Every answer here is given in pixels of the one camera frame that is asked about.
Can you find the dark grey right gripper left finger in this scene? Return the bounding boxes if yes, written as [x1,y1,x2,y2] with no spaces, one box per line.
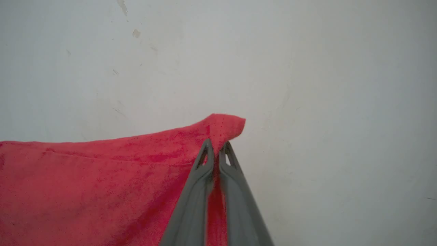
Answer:
[159,138,216,246]

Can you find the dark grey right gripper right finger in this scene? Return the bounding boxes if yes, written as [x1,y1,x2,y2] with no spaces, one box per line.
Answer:
[218,140,275,246]

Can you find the red cloth garment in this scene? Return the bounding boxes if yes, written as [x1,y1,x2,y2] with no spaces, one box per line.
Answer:
[0,113,246,246]

